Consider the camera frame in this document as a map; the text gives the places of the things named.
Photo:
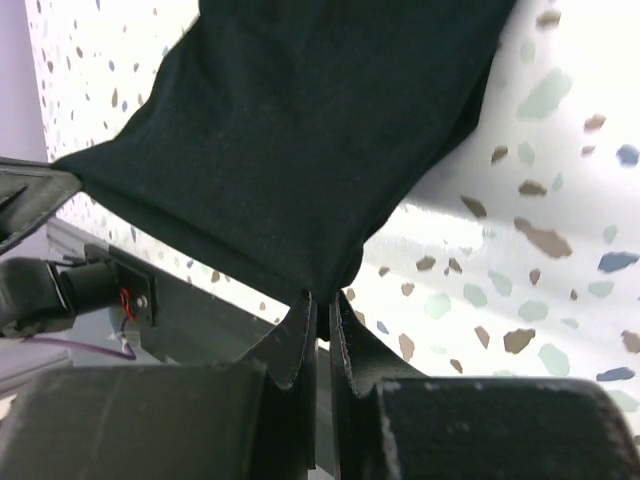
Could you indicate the aluminium rail frame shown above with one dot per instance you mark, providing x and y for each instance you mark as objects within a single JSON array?
[{"x": 76, "y": 246}]

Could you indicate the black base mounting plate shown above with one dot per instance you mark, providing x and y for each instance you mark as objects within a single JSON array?
[{"x": 178, "y": 321}]

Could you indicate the black t shirt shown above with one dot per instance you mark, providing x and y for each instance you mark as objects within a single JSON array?
[{"x": 280, "y": 135}]

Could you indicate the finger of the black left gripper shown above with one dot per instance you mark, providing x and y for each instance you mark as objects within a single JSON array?
[{"x": 31, "y": 192}]

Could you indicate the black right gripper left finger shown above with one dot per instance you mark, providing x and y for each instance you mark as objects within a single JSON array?
[{"x": 250, "y": 419}]

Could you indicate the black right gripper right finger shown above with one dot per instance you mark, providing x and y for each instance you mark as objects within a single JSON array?
[{"x": 393, "y": 422}]

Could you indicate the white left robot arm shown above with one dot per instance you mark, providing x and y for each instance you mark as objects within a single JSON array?
[{"x": 39, "y": 295}]

